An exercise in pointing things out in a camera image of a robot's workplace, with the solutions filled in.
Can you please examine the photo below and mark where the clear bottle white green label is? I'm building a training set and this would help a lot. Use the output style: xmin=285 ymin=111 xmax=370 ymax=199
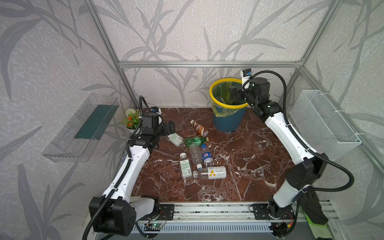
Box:
xmin=168 ymin=133 xmax=185 ymax=147

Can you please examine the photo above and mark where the square bottle white green label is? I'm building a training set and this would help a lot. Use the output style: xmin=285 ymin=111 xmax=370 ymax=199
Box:
xmin=180 ymin=153 xmax=193 ymax=180

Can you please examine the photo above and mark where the clear Pepsi bottle blue cap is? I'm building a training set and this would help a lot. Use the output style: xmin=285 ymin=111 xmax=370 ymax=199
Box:
xmin=202 ymin=144 xmax=215 ymax=167

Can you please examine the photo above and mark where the clear bottle yellow logo label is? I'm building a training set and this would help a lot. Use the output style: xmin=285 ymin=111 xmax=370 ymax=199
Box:
xmin=193 ymin=166 xmax=227 ymax=180

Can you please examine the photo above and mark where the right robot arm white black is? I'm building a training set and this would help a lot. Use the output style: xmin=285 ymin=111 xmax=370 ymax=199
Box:
xmin=230 ymin=76 xmax=328 ymax=219

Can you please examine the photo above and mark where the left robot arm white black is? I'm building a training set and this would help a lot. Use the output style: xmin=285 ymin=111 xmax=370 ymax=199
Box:
xmin=82 ymin=107 xmax=175 ymax=240

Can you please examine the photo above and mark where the yellow-green plastic bin liner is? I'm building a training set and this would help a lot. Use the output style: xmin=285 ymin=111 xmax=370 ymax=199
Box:
xmin=209 ymin=78 xmax=248 ymax=118

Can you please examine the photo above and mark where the blue bin with yellow rim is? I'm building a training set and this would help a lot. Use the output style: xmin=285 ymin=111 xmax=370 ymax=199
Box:
xmin=209 ymin=78 xmax=249 ymax=133

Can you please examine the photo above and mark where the white pot with artificial plant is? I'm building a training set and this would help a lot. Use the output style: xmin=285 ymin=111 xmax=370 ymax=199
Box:
xmin=124 ymin=109 xmax=141 ymax=134

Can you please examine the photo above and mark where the crushed green plastic bottle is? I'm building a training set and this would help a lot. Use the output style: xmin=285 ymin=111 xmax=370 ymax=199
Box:
xmin=185 ymin=137 xmax=209 ymax=148

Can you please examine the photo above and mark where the brown Nescafe coffee bottle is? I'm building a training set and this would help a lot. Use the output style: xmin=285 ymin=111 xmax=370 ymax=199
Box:
xmin=190 ymin=120 xmax=209 ymax=137

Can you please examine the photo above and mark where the clear unlabelled plastic bottle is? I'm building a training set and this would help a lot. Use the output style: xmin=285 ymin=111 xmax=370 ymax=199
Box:
xmin=189 ymin=144 xmax=203 ymax=165

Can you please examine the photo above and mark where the black green work glove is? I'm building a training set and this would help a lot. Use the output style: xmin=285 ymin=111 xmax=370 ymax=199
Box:
xmin=300 ymin=192 xmax=332 ymax=240

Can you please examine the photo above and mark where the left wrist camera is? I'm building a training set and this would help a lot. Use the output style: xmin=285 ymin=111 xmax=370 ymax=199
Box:
xmin=151 ymin=107 xmax=163 ymax=124

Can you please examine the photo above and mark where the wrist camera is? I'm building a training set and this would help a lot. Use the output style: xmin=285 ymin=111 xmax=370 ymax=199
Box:
xmin=151 ymin=107 xmax=163 ymax=124
xmin=242 ymin=68 xmax=252 ymax=91

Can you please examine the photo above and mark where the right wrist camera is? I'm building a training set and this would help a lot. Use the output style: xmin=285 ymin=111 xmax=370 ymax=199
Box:
xmin=242 ymin=68 xmax=252 ymax=91

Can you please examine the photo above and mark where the clear acrylic wall shelf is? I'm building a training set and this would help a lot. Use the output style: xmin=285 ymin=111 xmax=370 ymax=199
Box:
xmin=42 ymin=94 xmax=119 ymax=163

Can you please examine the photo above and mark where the white wire mesh basket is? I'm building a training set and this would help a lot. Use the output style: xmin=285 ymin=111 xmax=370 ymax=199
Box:
xmin=290 ymin=90 xmax=362 ymax=161

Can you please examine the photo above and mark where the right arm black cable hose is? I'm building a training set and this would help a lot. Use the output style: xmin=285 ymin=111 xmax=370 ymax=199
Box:
xmin=244 ymin=70 xmax=355 ymax=193

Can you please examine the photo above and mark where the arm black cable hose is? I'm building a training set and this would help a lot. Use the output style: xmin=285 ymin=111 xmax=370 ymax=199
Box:
xmin=80 ymin=95 xmax=154 ymax=240
xmin=244 ymin=70 xmax=355 ymax=193

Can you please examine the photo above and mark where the left circuit board with wires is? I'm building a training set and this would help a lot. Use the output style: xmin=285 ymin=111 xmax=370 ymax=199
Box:
xmin=144 ymin=212 xmax=167 ymax=232

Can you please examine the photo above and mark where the circuit board with wires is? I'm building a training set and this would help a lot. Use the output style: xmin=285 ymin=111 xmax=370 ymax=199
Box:
xmin=144 ymin=212 xmax=167 ymax=232
xmin=269 ymin=221 xmax=296 ymax=237

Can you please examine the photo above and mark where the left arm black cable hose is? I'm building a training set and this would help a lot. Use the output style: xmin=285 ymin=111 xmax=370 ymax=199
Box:
xmin=80 ymin=95 xmax=154 ymax=240

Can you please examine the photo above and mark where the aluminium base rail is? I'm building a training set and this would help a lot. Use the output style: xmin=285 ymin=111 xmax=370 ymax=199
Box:
xmin=131 ymin=201 xmax=341 ymax=224

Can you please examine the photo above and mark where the right circuit board with wires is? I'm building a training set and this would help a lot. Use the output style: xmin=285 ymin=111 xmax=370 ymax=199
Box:
xmin=269 ymin=221 xmax=296 ymax=237

